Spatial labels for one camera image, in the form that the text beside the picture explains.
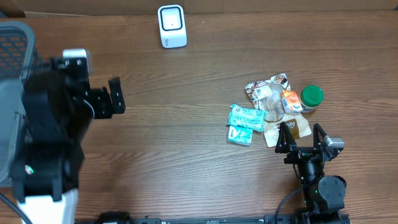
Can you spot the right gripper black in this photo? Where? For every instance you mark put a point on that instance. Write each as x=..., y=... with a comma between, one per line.
x=284, y=143

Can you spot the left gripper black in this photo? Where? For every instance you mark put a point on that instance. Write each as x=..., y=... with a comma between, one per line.
x=107, y=107

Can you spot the orange white small box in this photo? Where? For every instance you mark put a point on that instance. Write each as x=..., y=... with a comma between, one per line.
x=291, y=102

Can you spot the green lid jar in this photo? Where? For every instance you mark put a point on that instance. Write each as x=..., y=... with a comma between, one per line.
x=311, y=97

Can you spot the teal snack packet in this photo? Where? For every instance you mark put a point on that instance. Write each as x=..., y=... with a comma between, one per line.
x=247, y=118

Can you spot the brown white snack bag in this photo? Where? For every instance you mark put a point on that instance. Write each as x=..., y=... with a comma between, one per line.
x=265, y=95

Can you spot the teal Kleenex tissue pack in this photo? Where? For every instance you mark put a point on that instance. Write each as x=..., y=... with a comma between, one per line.
x=239, y=135

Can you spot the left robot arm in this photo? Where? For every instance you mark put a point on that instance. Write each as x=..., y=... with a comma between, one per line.
x=59, y=107

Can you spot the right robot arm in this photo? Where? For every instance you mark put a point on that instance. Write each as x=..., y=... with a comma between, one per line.
x=323, y=194

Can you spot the white barcode scanner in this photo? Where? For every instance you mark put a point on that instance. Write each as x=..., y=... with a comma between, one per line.
x=172, y=27

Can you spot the grey plastic shopping basket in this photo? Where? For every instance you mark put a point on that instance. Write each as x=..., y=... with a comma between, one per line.
x=18, y=56

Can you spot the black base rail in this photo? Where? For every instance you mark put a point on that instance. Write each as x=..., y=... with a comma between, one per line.
x=124, y=217

